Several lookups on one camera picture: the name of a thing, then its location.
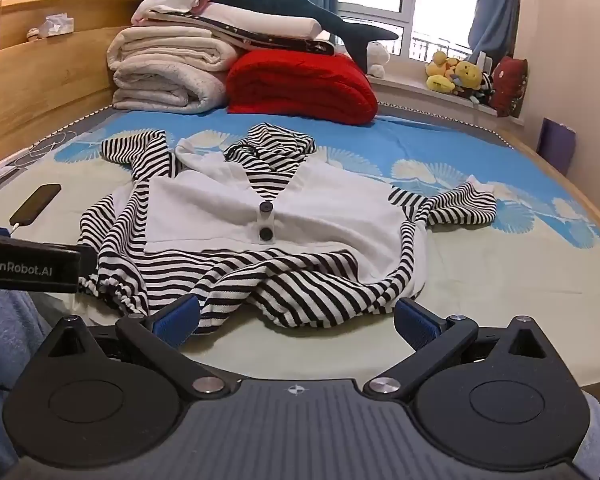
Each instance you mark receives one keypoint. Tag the black white striped hooded top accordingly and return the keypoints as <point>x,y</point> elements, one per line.
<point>300,210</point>

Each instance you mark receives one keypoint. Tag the white folded quilt dark trim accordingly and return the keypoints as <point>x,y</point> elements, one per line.
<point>265,22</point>

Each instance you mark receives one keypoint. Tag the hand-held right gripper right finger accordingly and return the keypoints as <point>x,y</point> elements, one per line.
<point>414,322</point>

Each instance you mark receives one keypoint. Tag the cream folded fleece blanket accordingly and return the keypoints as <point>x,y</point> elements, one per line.
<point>165,67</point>

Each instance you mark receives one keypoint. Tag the white plush toy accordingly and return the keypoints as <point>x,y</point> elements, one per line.
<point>377,55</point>

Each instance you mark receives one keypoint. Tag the dark red cushion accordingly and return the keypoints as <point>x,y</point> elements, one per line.
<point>509,85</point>

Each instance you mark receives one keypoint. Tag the black phone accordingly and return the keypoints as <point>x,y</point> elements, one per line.
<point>35,204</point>

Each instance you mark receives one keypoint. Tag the person's blue fleece clothing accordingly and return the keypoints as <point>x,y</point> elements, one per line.
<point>5,350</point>

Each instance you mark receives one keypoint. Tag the tissue pack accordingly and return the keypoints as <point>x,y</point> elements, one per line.
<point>55,25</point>

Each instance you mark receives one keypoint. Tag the red folded blanket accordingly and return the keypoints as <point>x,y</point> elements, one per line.
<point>300,85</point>

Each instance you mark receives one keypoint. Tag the yellow plush toy dark hair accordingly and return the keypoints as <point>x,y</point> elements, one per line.
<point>467,77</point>

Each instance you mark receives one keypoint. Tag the white power strip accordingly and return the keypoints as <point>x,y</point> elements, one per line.
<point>0,167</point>

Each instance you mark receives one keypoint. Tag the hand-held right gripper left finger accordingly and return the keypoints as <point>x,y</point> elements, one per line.
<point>177,319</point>

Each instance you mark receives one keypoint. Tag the yellow duck plush toy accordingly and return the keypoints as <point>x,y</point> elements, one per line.
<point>440,72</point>

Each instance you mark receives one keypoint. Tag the dark teal shark plush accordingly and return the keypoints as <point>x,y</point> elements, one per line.
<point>305,7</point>

